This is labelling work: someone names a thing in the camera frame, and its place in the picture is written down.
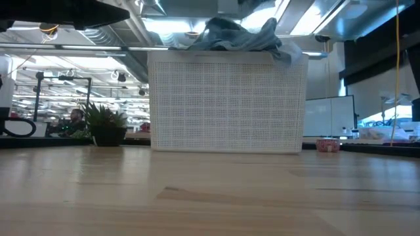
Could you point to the white machine housing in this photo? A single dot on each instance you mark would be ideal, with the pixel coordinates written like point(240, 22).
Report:
point(6, 85)

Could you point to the person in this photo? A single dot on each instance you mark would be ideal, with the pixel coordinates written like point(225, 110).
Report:
point(76, 123)

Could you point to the black metal stand frame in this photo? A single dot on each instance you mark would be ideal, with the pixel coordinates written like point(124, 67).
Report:
point(88, 95)

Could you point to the white partition board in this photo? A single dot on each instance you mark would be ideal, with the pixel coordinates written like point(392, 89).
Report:
point(328, 116)

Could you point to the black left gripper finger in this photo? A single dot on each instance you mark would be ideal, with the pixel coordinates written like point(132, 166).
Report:
point(101, 13)

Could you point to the white perforated plastic basket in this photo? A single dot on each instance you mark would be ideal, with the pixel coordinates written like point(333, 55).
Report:
point(226, 105)

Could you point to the slate blue knit garment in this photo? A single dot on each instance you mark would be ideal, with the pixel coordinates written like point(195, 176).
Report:
point(233, 37)

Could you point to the light blue shirt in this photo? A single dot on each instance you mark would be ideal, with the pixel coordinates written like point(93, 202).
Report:
point(290, 54)

